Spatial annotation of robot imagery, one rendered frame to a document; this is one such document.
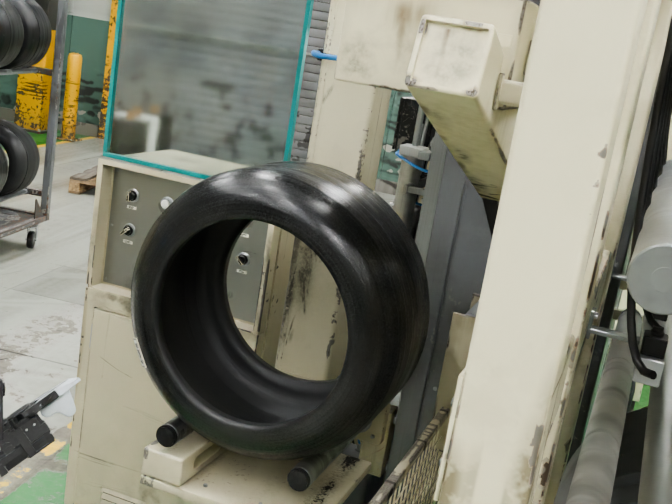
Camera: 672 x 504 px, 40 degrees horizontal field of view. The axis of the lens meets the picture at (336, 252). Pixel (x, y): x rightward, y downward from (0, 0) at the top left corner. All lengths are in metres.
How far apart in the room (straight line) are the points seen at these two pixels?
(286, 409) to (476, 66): 1.04
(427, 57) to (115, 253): 1.68
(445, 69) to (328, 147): 0.85
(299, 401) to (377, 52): 0.92
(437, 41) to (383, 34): 0.13
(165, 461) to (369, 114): 0.81
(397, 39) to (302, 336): 0.95
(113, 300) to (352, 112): 1.03
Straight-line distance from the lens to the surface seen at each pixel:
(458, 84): 1.15
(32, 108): 11.58
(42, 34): 6.10
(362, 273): 1.59
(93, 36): 11.76
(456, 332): 1.88
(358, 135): 1.95
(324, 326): 2.04
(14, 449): 1.82
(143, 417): 2.72
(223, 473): 1.94
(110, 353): 2.72
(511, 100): 1.23
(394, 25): 1.28
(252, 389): 2.01
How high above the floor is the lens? 1.70
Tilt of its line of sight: 13 degrees down
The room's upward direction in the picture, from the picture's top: 9 degrees clockwise
